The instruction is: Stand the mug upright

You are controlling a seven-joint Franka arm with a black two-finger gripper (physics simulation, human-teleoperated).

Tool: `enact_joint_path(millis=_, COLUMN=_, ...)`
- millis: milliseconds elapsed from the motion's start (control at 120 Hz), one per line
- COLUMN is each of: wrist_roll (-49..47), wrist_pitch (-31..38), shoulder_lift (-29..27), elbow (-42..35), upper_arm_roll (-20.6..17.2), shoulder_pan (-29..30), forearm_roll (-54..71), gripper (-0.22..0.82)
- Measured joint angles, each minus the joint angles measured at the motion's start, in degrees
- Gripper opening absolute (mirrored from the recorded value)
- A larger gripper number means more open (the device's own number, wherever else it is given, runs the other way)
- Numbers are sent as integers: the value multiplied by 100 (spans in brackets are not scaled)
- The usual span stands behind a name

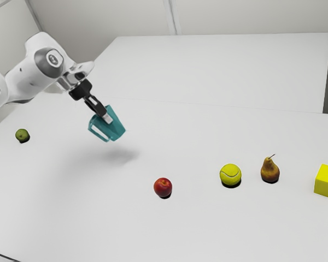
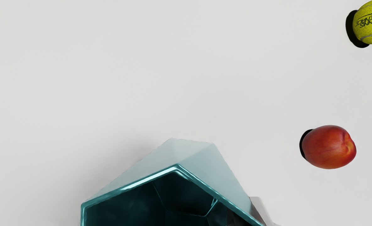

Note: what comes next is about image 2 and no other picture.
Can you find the teal faceted mug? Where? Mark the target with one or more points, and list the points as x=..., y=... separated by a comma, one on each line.
x=186, y=175

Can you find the red peach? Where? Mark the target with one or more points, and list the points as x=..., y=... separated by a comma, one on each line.
x=328, y=147

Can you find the yellow tennis ball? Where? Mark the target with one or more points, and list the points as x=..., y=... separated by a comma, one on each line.
x=370, y=23

